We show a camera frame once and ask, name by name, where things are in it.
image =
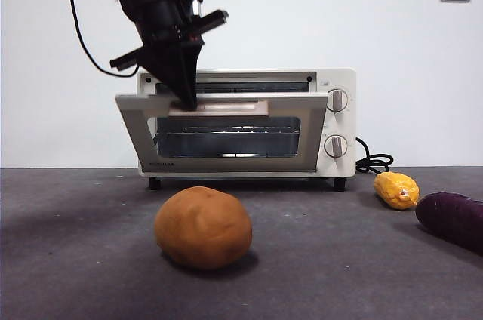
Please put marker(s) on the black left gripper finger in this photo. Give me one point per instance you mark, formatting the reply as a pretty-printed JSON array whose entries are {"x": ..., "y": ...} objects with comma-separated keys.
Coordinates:
[
  {"x": 166, "y": 63},
  {"x": 191, "y": 71}
]

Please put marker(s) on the round cream oven knob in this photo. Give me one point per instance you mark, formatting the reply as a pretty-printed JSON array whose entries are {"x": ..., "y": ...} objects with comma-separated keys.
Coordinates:
[
  {"x": 338, "y": 100},
  {"x": 336, "y": 146}
]

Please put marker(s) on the brown potato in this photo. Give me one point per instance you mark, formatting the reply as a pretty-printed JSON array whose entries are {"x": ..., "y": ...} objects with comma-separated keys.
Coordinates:
[{"x": 203, "y": 227}]

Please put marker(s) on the cream Toshiba toaster oven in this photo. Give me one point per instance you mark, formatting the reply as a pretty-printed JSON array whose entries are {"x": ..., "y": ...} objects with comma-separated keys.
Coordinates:
[{"x": 339, "y": 173}]

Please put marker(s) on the purple sweet potato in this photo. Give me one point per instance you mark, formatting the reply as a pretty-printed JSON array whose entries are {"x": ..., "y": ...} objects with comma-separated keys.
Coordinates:
[{"x": 453, "y": 220}]

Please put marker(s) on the yellow corn cob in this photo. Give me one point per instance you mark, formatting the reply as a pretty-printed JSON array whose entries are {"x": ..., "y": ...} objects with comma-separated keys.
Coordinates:
[{"x": 394, "y": 189}]

